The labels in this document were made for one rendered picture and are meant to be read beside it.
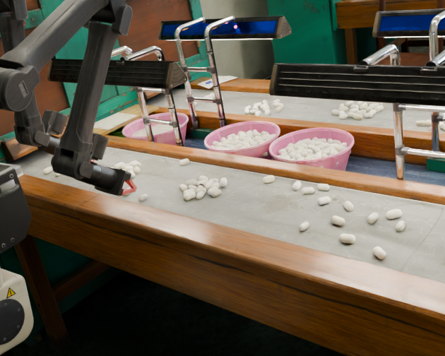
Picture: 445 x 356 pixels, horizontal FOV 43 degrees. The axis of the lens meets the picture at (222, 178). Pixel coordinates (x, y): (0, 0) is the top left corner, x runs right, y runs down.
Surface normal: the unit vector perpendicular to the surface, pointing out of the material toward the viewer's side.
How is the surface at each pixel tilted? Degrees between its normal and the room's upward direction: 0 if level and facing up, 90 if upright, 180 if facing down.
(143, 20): 90
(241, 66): 90
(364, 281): 0
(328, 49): 90
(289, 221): 0
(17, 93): 104
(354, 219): 0
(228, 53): 90
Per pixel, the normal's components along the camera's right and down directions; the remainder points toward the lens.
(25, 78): 0.91, 0.24
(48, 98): 0.76, 0.14
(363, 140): -0.63, 0.42
